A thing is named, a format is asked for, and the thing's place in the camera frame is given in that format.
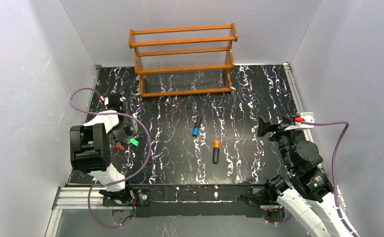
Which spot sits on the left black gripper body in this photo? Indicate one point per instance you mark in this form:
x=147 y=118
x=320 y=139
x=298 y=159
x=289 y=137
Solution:
x=125 y=131

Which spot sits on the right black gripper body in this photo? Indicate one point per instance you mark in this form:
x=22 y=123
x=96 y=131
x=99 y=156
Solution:
x=274 y=130

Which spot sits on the green key tag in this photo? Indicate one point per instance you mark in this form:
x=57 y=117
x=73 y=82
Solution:
x=133 y=141

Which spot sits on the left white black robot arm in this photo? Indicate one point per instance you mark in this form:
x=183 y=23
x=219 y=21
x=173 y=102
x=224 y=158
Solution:
x=91 y=153

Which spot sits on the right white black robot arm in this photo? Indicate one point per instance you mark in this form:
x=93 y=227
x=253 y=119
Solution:
x=310 y=197

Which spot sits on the orange capped black marker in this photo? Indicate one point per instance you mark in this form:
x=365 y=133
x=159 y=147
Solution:
x=216 y=151

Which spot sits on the blue capped black marker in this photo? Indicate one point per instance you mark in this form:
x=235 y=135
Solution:
x=197 y=125

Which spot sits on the orange wooden shelf rack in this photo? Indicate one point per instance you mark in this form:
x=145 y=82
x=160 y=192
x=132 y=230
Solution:
x=184 y=61

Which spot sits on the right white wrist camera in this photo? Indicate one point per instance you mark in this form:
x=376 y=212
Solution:
x=302 y=121

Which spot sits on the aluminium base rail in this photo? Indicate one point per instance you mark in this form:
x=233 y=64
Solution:
x=79 y=198

